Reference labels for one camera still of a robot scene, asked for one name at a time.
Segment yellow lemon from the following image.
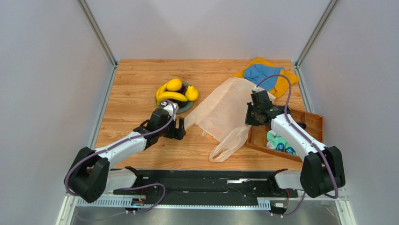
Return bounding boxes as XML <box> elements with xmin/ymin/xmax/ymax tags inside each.
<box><xmin>166</xmin><ymin>78</ymin><xmax>183</xmax><ymax>92</ymax></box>

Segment blue bucket hat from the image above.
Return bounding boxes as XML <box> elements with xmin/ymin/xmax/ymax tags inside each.
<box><xmin>244</xmin><ymin>64</ymin><xmax>284</xmax><ymax>91</ymax></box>

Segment yellow banana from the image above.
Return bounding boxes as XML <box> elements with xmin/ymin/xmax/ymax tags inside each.
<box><xmin>155</xmin><ymin>83</ymin><xmax>168</xmax><ymax>100</ymax></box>
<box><xmin>156</xmin><ymin>91</ymin><xmax>188</xmax><ymax>105</ymax></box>

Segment brown wooden divided tray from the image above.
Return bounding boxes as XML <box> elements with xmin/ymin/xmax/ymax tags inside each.
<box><xmin>245</xmin><ymin>109</ymin><xmax>324</xmax><ymax>162</ymax></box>

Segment purple cable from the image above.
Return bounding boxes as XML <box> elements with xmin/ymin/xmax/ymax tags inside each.
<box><xmin>64</xmin><ymin>99</ymin><xmax>177</xmax><ymax>197</ymax></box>
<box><xmin>255</xmin><ymin>74</ymin><xmax>340</xmax><ymax>200</ymax></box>

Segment black rolled socks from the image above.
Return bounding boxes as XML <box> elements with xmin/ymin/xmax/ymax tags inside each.
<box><xmin>297</xmin><ymin>122</ymin><xmax>307</xmax><ymax>130</ymax></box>

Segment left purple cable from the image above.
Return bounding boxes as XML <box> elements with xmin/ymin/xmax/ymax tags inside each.
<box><xmin>64</xmin><ymin>99</ymin><xmax>177</xmax><ymax>197</ymax></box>

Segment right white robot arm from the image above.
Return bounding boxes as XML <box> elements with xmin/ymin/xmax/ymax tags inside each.
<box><xmin>245</xmin><ymin>90</ymin><xmax>346</xmax><ymax>199</ymax></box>

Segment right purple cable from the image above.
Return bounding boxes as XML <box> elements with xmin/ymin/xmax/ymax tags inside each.
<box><xmin>255</xmin><ymin>74</ymin><xmax>340</xmax><ymax>200</ymax></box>

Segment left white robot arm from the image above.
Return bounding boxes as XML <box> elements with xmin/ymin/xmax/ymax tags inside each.
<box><xmin>64</xmin><ymin>103</ymin><xmax>185</xmax><ymax>203</ymax></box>

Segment teal white rolled socks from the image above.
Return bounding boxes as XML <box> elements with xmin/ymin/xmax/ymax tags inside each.
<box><xmin>266</xmin><ymin>130</ymin><xmax>297</xmax><ymax>156</ymax></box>

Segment translucent plastic bag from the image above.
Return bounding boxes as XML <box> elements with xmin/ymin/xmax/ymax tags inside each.
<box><xmin>185</xmin><ymin>77</ymin><xmax>262</xmax><ymax>163</ymax></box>

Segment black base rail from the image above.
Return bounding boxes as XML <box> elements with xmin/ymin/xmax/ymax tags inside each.
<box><xmin>65</xmin><ymin>168</ymin><xmax>347</xmax><ymax>216</ymax></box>

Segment dark purple grapes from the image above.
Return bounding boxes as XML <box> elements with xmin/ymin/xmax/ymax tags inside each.
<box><xmin>177</xmin><ymin>84</ymin><xmax>188</xmax><ymax>96</ymax></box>

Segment grey-blue fruit plate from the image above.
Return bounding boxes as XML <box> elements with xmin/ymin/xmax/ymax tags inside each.
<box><xmin>169</xmin><ymin>81</ymin><xmax>194</xmax><ymax>114</ymax></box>

